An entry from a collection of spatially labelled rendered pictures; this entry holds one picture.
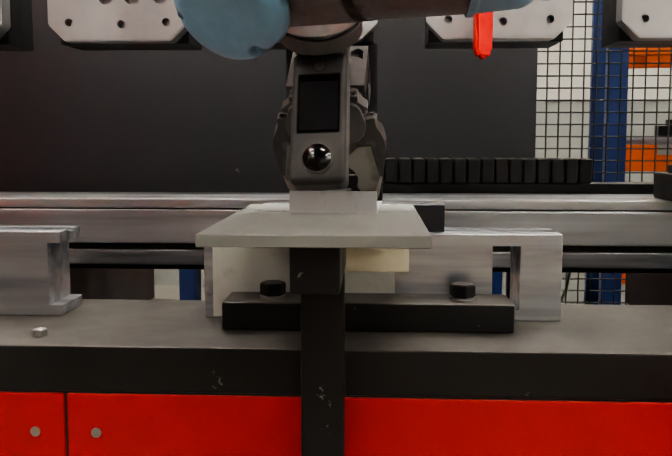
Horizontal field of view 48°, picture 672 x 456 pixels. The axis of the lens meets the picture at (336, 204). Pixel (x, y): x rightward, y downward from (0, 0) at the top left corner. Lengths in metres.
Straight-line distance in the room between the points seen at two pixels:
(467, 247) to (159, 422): 0.36
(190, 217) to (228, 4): 0.68
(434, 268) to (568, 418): 0.21
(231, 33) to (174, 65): 0.92
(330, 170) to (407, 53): 0.77
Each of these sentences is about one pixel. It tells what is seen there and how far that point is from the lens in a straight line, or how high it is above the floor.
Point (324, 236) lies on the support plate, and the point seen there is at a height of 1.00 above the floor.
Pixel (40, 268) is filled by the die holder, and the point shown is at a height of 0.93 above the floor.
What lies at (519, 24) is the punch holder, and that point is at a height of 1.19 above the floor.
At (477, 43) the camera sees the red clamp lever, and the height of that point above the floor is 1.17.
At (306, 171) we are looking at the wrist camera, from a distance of 0.61.
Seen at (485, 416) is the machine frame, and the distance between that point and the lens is 0.75.
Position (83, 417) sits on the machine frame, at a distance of 0.80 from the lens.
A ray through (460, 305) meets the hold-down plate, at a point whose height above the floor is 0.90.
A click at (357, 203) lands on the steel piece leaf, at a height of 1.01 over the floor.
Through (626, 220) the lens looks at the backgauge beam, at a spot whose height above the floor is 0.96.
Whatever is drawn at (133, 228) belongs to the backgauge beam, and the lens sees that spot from 1.14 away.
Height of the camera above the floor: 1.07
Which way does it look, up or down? 5 degrees down
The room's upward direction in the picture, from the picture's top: straight up
